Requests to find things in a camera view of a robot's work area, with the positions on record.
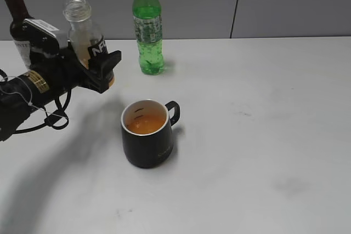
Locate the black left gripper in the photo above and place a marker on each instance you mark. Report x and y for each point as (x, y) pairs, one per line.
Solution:
(60, 71)

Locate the NFC orange juice bottle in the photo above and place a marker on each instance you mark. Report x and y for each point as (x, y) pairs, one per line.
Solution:
(86, 38)

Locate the black mug white interior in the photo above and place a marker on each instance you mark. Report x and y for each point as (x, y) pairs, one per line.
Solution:
(146, 128)

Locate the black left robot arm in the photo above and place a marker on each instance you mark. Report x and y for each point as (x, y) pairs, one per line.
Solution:
(19, 101)

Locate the green plastic soda bottle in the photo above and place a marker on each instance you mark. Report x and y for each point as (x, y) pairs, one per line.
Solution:
(148, 32)

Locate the dark red wine bottle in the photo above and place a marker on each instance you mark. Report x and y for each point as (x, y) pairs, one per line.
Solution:
(19, 13)

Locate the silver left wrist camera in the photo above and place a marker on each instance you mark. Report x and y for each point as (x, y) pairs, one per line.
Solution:
(49, 30)

